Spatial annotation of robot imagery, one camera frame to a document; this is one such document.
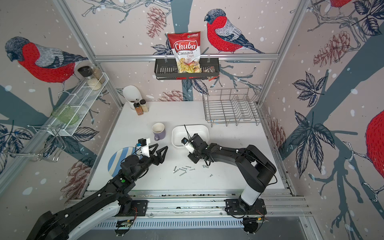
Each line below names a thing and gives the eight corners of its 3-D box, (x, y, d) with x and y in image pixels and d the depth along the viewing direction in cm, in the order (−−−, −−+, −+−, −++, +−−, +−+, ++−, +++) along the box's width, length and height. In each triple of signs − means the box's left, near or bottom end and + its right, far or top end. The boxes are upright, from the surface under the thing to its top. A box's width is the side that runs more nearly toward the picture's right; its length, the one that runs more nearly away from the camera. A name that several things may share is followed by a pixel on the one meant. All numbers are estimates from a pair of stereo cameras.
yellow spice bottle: (142, 112, 118) (139, 104, 111) (144, 107, 122) (140, 99, 114) (147, 112, 118) (144, 104, 111) (149, 107, 122) (146, 99, 114)
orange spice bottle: (136, 115, 116) (132, 106, 109) (138, 111, 119) (134, 102, 112) (142, 115, 116) (139, 106, 109) (144, 111, 119) (140, 102, 112)
